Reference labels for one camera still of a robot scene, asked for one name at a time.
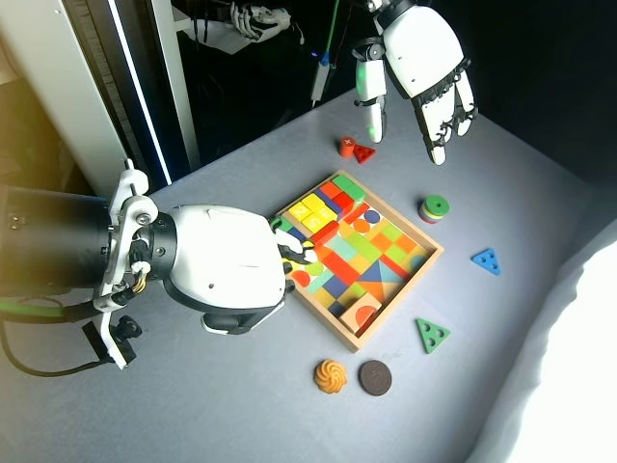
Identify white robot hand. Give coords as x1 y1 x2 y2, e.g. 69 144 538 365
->
352 2 479 166
161 204 320 336

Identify natural wooden arch block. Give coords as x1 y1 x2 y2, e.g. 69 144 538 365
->
338 294 383 335

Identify red triangle with holes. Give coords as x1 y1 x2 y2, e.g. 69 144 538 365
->
352 143 378 166

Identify orange swirl cookie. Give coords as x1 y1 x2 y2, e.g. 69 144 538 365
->
313 358 348 395

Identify wooden tray with colourful print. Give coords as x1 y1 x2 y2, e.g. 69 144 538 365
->
269 169 444 354

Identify white exoskeleton glove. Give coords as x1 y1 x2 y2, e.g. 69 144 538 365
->
229 1 293 43

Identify grey table cloth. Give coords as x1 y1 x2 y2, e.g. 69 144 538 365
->
0 86 617 463

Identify brown chocolate cookie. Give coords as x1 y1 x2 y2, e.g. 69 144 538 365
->
357 359 393 397

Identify green triangle with holes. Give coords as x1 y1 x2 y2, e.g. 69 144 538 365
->
415 316 452 355

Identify blue triangle with holes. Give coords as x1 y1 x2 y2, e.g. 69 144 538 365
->
470 248 503 278

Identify white cabinet with black panel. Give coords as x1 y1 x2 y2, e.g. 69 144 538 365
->
0 0 201 214

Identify green cable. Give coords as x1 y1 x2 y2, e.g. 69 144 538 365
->
323 0 342 64

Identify white cable adapter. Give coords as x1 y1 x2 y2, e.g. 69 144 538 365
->
310 62 337 103

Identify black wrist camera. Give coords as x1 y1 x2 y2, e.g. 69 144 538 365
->
81 315 144 371

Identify colourful ring stack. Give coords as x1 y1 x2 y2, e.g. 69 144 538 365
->
416 194 451 226

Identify black cable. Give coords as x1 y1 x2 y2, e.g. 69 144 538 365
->
0 321 105 378

